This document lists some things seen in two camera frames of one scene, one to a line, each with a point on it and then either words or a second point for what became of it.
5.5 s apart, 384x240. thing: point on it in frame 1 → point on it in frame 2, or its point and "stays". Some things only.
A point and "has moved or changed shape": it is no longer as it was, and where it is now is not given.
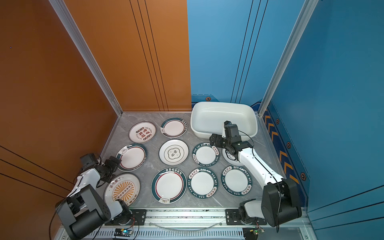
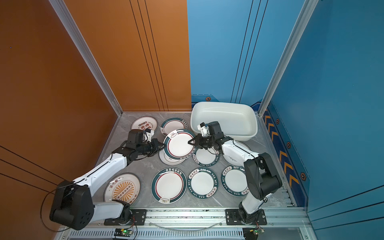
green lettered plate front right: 236,180 stays
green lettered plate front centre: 203,183 stays
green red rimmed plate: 132,157 has moved or changed shape
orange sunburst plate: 126,187 stays
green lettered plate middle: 205,155 stays
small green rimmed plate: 173,127 stays
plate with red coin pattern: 142,132 has moved or changed shape
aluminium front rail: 209,224 stays
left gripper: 113,166 → 156,143
